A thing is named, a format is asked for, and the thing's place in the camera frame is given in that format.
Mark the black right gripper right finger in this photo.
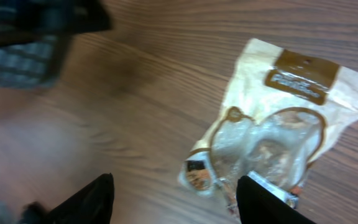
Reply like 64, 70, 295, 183
236, 176, 315, 224

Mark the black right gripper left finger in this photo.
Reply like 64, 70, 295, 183
19, 174, 115, 224

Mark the beige brown snack bag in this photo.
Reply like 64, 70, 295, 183
178, 39, 358, 217

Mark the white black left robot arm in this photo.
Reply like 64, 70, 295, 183
0, 0, 112, 47

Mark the grey plastic mesh basket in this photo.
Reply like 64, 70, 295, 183
0, 35, 73, 89

